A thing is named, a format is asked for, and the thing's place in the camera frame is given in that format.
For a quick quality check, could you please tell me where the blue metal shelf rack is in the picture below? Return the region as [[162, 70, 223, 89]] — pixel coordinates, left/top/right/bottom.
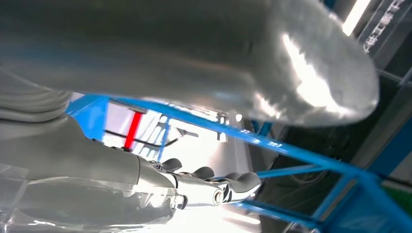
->
[[66, 93, 412, 233]]

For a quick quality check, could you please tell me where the bright ceiling light strip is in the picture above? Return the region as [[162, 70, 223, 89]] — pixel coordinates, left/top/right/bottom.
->
[[342, 0, 371, 36]]

